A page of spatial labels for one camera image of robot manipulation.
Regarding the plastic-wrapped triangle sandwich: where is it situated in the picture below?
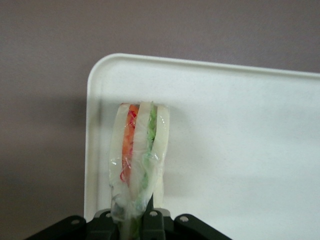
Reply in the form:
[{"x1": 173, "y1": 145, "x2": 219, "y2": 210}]
[{"x1": 107, "y1": 100, "x2": 172, "y2": 240}]

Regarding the beige plastic tray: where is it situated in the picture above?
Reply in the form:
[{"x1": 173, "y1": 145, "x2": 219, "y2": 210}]
[{"x1": 82, "y1": 52, "x2": 320, "y2": 240}]

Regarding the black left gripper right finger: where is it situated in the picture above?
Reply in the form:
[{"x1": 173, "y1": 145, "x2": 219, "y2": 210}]
[{"x1": 141, "y1": 194, "x2": 174, "y2": 240}]

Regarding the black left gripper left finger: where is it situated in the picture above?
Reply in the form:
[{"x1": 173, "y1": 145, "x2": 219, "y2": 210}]
[{"x1": 89, "y1": 209, "x2": 119, "y2": 240}]

